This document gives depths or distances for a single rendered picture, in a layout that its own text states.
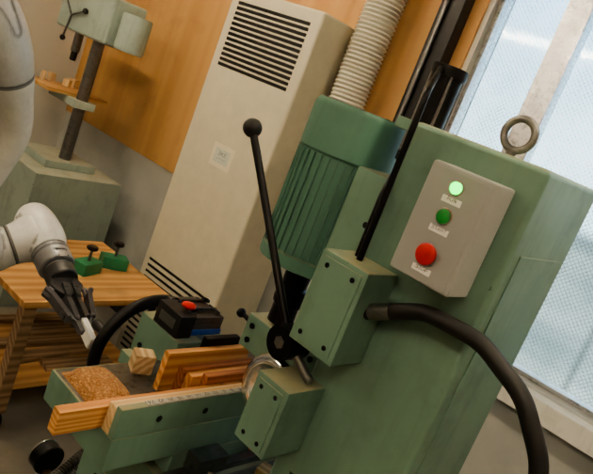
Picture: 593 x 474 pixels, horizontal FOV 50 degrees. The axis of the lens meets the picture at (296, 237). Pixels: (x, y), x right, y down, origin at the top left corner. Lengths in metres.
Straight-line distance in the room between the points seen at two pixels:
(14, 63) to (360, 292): 0.81
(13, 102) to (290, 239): 0.64
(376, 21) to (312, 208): 1.55
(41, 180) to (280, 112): 1.25
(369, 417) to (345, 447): 0.07
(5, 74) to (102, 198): 2.12
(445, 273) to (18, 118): 0.96
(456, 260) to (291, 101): 1.79
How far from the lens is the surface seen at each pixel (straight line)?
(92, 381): 1.17
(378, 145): 1.11
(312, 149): 1.12
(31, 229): 1.70
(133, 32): 3.14
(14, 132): 1.49
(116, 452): 1.10
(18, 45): 1.36
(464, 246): 0.85
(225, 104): 2.80
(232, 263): 2.68
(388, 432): 1.00
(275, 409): 1.00
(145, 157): 3.62
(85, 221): 3.46
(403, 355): 0.97
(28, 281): 2.48
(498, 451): 2.47
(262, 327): 1.24
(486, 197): 0.84
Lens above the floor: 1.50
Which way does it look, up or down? 12 degrees down
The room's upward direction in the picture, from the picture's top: 21 degrees clockwise
